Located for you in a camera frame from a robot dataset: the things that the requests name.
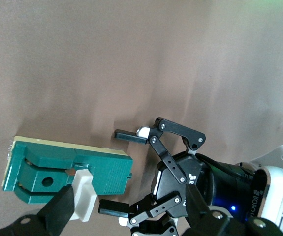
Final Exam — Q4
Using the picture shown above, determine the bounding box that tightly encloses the green load switch white lever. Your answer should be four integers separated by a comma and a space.
2, 134, 134, 223

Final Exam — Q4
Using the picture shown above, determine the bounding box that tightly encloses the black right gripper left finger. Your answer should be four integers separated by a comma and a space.
0, 184, 75, 236

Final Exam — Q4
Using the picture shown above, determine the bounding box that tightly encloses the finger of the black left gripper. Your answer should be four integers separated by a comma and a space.
98, 195, 182, 236

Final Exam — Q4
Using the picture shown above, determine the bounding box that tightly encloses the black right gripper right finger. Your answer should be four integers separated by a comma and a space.
182, 183, 283, 236

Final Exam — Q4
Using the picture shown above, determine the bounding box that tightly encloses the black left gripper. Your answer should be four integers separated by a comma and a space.
113, 117, 255, 217

